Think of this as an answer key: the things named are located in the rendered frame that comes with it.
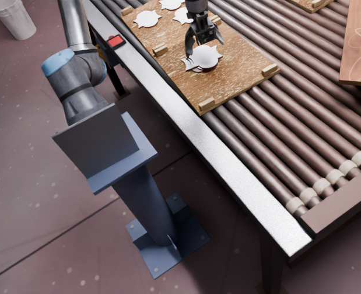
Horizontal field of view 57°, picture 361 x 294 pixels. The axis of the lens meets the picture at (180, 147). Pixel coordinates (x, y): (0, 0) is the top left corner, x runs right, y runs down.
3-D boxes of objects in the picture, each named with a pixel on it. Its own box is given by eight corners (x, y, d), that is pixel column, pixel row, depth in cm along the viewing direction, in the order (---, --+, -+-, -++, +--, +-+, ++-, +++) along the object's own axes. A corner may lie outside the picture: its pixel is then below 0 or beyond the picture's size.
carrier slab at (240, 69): (199, 116, 120) (199, 114, 119) (153, 59, 144) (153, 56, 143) (280, 72, 124) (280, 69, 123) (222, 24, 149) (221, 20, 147)
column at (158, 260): (154, 280, 181) (84, 213, 112) (125, 226, 204) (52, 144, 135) (211, 240, 187) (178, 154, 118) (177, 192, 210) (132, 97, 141)
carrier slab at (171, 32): (153, 59, 145) (152, 56, 143) (121, 18, 169) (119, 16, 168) (221, 23, 149) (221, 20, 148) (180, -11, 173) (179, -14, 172)
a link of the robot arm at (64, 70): (51, 102, 107) (28, 64, 105) (73, 97, 120) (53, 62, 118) (79, 84, 103) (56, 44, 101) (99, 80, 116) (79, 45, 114)
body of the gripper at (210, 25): (197, 48, 119) (192, 18, 110) (190, 35, 125) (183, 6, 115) (217, 40, 119) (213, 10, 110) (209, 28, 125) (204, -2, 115)
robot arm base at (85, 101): (70, 125, 102) (53, 97, 101) (69, 130, 117) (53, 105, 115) (113, 103, 107) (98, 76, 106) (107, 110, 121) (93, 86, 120)
